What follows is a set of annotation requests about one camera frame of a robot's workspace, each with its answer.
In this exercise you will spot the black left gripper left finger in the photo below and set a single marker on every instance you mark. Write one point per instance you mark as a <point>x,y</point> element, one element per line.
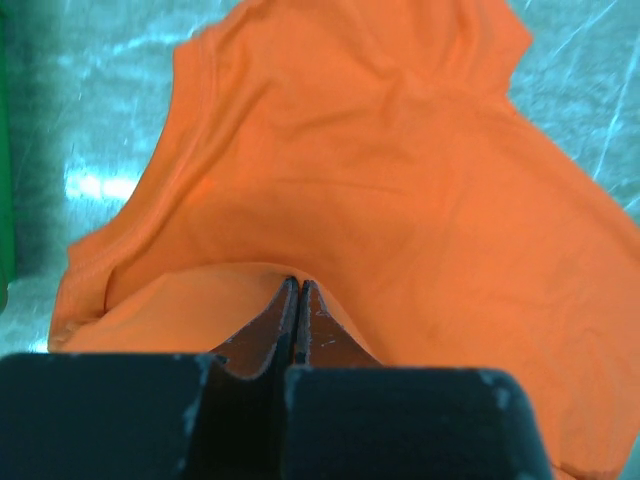
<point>212,415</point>

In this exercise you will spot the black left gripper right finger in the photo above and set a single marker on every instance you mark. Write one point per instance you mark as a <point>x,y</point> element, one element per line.
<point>349,417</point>

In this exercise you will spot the orange t-shirt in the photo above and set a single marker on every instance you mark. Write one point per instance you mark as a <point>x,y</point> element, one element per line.
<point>370,146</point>

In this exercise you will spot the green plastic tray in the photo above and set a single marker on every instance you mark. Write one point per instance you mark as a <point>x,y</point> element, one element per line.
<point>8,250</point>

